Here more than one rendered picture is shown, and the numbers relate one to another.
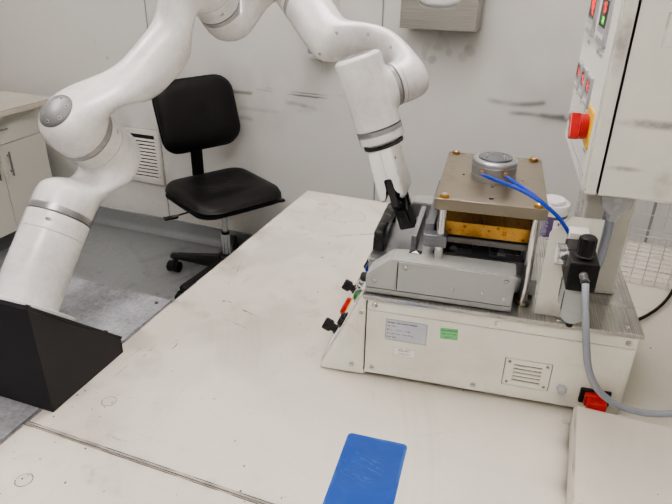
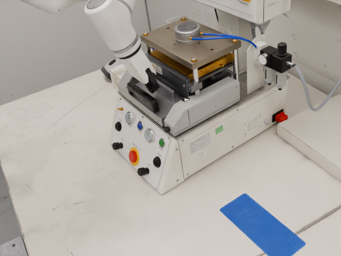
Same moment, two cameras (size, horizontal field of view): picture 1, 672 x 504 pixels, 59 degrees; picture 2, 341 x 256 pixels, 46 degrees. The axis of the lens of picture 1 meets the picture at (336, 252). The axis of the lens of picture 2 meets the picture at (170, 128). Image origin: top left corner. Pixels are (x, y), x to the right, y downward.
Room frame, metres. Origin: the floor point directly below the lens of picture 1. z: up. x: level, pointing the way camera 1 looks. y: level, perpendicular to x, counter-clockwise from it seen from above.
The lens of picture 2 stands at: (0.29, 0.56, 1.64)
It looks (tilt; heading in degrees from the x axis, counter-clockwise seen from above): 38 degrees down; 316
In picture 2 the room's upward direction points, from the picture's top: 9 degrees counter-clockwise
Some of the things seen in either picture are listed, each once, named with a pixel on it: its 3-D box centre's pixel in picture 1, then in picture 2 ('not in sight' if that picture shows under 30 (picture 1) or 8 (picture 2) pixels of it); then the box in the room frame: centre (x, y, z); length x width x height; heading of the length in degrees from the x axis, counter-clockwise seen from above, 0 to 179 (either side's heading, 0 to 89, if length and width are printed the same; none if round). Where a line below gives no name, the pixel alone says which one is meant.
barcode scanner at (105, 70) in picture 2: not in sight; (123, 65); (1.57, -0.44, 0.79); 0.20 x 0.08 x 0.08; 70
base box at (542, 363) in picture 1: (470, 310); (197, 114); (1.01, -0.27, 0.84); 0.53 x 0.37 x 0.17; 76
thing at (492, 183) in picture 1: (508, 196); (201, 43); (1.00, -0.31, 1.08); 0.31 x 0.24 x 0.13; 166
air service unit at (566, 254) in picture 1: (572, 274); (272, 65); (0.78, -0.35, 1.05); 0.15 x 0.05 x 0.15; 166
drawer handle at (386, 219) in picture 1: (385, 225); (142, 96); (1.08, -0.10, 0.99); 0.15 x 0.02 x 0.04; 166
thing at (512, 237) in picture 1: (489, 201); (191, 52); (1.02, -0.28, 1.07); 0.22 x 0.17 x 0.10; 166
